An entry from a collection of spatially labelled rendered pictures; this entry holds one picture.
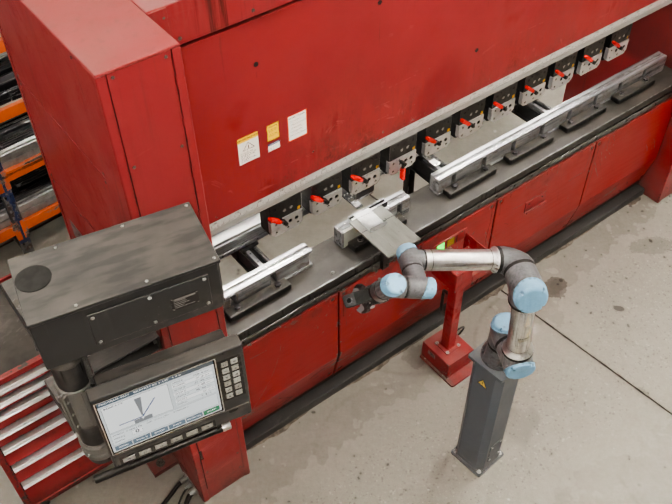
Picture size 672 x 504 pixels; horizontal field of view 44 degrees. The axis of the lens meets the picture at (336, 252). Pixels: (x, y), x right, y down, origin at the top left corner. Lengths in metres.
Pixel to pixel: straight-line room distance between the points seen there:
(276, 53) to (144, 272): 0.98
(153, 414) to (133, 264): 0.53
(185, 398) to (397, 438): 1.78
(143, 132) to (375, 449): 2.20
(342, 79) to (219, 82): 0.53
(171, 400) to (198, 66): 1.02
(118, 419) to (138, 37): 1.06
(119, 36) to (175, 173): 0.43
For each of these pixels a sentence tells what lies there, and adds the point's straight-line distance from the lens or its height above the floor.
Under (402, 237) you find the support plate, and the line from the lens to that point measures 3.53.
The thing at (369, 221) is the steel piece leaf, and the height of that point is 1.00.
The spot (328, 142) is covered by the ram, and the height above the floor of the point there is 1.51.
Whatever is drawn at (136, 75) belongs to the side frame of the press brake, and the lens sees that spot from 2.28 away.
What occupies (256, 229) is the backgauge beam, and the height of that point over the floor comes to 0.96.
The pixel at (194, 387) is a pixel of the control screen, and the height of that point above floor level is 1.48.
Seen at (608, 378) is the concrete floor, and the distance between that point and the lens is 4.48.
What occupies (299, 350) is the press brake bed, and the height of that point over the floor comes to 0.53.
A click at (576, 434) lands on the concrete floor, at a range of 4.25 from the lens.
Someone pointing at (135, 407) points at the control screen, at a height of 1.50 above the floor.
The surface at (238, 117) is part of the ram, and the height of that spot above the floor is 1.81.
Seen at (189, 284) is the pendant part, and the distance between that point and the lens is 2.18.
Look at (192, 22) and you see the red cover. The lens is 2.55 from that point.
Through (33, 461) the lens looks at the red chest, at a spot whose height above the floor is 0.47.
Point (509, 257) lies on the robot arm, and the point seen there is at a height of 1.41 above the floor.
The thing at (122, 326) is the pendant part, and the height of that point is 1.82.
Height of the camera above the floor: 3.50
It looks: 46 degrees down
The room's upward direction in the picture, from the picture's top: 1 degrees counter-clockwise
